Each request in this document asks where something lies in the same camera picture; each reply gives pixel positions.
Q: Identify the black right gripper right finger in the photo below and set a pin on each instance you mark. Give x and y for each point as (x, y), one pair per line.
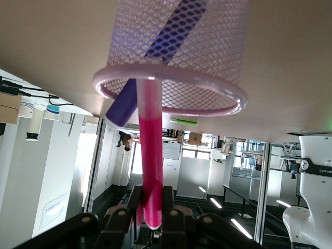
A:
(173, 228)

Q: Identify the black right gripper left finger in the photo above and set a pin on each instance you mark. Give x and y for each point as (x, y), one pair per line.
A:
(119, 225)

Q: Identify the pink marker pen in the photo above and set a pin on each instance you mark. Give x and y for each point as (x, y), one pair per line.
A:
(150, 155)

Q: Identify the purple marker pen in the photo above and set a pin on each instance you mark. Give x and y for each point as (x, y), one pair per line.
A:
(122, 109)

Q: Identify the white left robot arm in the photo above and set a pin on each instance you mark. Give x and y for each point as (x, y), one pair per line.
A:
(316, 181)

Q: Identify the pink mesh pen holder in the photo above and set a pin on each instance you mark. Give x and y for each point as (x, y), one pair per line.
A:
(220, 52)

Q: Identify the white floor sign sheet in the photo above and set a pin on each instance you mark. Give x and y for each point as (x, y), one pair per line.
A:
(53, 211)

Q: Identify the white board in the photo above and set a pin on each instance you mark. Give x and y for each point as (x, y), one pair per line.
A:
(171, 151)

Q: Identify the person in dark clothes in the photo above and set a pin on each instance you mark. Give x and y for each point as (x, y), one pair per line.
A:
(123, 142)

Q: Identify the small brown cardboard box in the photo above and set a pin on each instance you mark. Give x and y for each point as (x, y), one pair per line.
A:
(194, 139)

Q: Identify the green marker pen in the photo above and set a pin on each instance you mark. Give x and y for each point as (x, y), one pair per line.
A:
(184, 122)

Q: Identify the blue print paper cups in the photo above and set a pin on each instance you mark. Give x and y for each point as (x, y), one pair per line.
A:
(52, 112)
(27, 107)

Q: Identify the white tube black end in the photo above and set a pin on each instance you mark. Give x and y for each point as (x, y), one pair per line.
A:
(35, 124)

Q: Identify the brown cardboard box stack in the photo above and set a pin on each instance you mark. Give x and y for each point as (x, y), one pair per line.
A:
(9, 109)

